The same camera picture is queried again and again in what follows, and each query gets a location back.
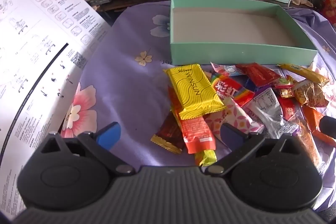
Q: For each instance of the blue white snack packet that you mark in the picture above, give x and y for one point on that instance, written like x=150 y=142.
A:
x=252 y=85

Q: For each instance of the yellow wavy snack packet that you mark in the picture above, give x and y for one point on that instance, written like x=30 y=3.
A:
x=194 y=90

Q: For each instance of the dark red gold-edged packet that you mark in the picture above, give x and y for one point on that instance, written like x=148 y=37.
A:
x=169 y=132

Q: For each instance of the long golden snack packet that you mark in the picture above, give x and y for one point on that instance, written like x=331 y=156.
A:
x=302 y=72

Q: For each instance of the mint green cardboard box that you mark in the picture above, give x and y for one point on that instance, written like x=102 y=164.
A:
x=236 y=53

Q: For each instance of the purple floral bedsheet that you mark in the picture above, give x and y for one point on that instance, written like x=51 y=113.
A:
x=126 y=87

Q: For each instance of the red printed box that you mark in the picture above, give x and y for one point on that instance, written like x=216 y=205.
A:
x=330 y=3

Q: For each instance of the gold foil snack packet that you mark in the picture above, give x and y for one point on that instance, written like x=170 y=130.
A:
x=206 y=157

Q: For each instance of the clear orange sausage packet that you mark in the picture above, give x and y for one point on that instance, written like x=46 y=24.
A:
x=308 y=145

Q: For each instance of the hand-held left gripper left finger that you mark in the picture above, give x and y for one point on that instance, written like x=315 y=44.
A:
x=109 y=134

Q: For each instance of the long orange snack packet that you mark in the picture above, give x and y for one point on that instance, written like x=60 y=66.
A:
x=197 y=134

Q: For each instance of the silver purple snack packet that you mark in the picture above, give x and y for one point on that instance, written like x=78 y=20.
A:
x=267 y=108

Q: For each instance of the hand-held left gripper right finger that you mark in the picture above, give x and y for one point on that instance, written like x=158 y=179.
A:
x=231 y=134

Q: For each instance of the pink floral snack packet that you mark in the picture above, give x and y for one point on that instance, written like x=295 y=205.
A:
x=231 y=115

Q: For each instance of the red gold candy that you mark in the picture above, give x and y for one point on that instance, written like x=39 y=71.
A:
x=284 y=90

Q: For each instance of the square red snack packet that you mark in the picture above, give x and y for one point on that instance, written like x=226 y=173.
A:
x=288 y=109

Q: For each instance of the white printed instruction sheet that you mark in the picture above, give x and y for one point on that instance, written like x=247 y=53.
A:
x=39 y=43

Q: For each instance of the clear bag of fried snack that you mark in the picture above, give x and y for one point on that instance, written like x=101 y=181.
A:
x=309 y=92

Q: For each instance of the plain red snack packet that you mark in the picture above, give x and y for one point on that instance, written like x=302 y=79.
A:
x=258 y=73

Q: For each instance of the red rainbow candy packet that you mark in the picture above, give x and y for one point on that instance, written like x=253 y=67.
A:
x=228 y=87

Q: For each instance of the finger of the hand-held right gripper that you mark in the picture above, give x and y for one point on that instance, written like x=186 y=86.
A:
x=328 y=127

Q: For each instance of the small pink white packet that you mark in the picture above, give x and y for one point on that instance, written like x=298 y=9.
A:
x=225 y=69

